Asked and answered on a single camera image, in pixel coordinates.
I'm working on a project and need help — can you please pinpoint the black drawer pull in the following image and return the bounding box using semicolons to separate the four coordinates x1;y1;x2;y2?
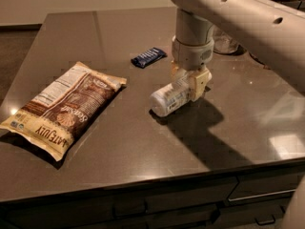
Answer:
112;201;148;219
254;215;275;226

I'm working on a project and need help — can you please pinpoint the cabinet drawer handle bar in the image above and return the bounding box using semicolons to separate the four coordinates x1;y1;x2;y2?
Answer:
228;189;295;202

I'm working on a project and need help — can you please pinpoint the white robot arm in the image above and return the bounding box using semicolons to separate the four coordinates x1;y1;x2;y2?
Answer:
171;0;305;95

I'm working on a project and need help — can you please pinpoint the black left drawer pull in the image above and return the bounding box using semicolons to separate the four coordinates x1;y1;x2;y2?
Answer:
112;201;148;219

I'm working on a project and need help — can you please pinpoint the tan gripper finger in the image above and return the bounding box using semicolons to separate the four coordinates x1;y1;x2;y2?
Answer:
171;61;185;80
190;67;211;102

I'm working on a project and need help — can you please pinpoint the dark blue snack bar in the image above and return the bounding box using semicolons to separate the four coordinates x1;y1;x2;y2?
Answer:
131;48;167;69

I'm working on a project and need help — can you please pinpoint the clear plastic water bottle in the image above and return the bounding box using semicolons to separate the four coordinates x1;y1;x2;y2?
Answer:
150;73;191;117

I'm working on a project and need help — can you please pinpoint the brown chip bag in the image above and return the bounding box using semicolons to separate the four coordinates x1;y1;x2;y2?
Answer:
1;62;127;161

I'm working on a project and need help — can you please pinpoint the black lower drawer pull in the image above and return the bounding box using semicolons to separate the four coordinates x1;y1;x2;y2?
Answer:
254;215;275;226

